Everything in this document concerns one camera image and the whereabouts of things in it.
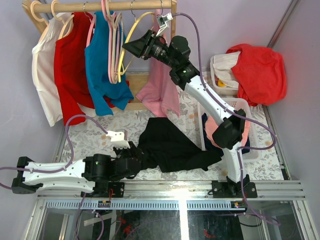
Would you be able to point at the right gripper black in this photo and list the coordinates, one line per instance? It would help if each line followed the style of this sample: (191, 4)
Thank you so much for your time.
(140, 48)

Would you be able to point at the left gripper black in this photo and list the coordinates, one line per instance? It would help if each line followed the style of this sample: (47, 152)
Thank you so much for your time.
(134, 152)

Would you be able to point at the yellow hanger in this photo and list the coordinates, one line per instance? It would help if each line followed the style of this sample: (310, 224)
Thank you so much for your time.
(119, 71)

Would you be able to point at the black t shirt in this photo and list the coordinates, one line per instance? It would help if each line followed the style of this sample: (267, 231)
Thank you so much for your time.
(163, 145)

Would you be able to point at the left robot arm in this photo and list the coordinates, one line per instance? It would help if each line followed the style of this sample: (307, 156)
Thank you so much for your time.
(93, 176)

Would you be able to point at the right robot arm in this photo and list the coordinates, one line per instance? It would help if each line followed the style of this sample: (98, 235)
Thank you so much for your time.
(230, 122)

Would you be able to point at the pink empty hanger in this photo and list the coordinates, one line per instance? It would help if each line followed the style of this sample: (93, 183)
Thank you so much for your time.
(111, 20)

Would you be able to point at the beige empty hanger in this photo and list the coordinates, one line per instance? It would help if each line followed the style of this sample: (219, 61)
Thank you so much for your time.
(116, 41)

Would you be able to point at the blue t shirt on hanger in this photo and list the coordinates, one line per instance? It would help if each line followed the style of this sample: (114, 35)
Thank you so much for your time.
(96, 67)

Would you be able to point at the pink t shirt on hanger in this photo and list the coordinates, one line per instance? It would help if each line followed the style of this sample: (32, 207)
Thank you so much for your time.
(159, 94)

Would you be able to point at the red t shirt on hanger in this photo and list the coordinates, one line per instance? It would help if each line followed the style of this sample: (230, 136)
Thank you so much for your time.
(69, 68)

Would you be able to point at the navy blue folded shirt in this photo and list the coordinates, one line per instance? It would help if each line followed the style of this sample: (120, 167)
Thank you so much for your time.
(207, 144)

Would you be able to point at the salmon pink folded shirt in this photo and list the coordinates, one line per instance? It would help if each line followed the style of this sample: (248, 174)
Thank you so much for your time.
(210, 126)

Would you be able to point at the white t shirt on hanger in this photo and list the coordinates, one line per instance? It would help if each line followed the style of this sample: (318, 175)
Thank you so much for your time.
(43, 72)

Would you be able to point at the peach hanger far left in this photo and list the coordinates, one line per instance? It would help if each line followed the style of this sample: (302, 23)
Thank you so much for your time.
(37, 16)

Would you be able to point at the wooden clothes rack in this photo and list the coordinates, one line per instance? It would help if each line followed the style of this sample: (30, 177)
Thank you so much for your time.
(137, 80)

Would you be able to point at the floral table mat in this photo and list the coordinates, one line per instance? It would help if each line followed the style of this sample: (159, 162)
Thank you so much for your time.
(88, 139)

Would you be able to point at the white cloth in back basket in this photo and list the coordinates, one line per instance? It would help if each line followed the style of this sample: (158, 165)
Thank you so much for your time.
(223, 64)

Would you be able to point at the yellow item in back basket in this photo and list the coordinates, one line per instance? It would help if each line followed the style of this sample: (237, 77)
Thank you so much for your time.
(221, 84)

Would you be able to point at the white laundry basket back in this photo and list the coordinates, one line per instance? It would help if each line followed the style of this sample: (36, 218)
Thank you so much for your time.
(224, 91)

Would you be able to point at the white laundry basket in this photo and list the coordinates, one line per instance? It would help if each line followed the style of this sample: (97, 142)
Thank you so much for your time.
(237, 103)
(224, 91)

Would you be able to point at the white laundry basket front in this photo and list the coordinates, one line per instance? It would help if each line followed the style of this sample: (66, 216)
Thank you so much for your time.
(237, 103)

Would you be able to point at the red orange cloth on basket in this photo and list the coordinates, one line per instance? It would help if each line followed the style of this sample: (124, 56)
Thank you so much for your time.
(260, 72)

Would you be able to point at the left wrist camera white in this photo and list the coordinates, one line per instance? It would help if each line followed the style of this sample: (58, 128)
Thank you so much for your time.
(118, 139)

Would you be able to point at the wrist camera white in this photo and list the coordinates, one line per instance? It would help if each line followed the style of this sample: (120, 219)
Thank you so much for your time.
(163, 22)
(118, 139)

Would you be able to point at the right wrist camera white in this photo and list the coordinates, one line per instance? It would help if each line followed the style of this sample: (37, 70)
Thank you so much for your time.
(163, 22)

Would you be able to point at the aluminium rail frame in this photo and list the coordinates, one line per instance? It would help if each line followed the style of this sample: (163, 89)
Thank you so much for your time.
(170, 195)

